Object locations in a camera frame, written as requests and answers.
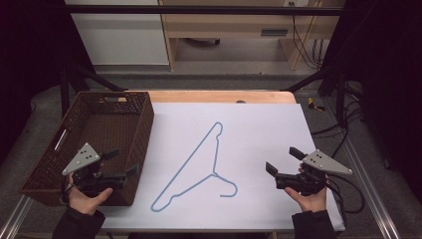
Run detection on grey desk handle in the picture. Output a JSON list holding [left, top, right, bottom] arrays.
[[260, 28, 290, 37]]

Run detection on light wooden desk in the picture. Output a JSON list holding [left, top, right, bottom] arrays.
[[158, 0, 346, 72]]

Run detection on white cabinet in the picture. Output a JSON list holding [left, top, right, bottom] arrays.
[[64, 0, 170, 67]]

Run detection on black floor cables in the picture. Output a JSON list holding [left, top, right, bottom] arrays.
[[311, 81, 366, 160]]

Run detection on black horizontal frame bar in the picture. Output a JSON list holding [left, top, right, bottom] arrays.
[[64, 4, 344, 17]]

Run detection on blue wire clothes hanger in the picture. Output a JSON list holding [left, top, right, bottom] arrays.
[[150, 121, 239, 213]]

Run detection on black metal stand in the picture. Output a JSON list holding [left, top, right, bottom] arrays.
[[59, 64, 129, 118], [284, 65, 350, 129]]

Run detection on person's right hand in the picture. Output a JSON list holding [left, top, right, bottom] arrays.
[[284, 186, 329, 214]]

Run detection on black hanging cables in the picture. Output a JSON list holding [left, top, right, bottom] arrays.
[[288, 1, 325, 72]]

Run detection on brown woven basket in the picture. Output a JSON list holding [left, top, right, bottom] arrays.
[[19, 91, 155, 207]]

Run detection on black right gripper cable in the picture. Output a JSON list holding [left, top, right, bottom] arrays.
[[324, 173, 366, 230]]

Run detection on yellow and black tool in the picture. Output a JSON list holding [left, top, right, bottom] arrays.
[[307, 97, 326, 113]]

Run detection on white table sheet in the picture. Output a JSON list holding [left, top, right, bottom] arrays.
[[99, 102, 346, 233]]

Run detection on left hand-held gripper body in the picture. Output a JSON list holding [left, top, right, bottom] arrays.
[[62, 142, 128, 198]]

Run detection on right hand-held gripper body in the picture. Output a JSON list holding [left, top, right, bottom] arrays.
[[274, 149, 353, 197]]

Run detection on black curtain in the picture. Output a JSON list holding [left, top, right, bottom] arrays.
[[0, 0, 96, 164], [317, 0, 422, 202]]

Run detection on aluminium frame rail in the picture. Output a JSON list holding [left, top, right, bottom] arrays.
[[326, 99, 403, 239], [0, 194, 35, 239]]

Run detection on person's left hand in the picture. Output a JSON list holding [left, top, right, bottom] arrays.
[[67, 174, 114, 216]]

